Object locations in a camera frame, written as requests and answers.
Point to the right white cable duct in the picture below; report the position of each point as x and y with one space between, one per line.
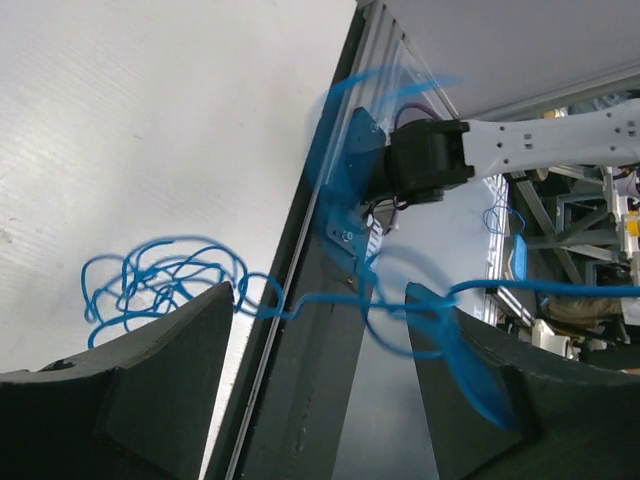
375 237

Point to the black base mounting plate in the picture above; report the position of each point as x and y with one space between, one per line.
287 408

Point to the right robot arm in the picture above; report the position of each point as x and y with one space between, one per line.
424 159

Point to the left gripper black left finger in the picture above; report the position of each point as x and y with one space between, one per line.
136 407

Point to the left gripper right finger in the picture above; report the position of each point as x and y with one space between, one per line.
505 409

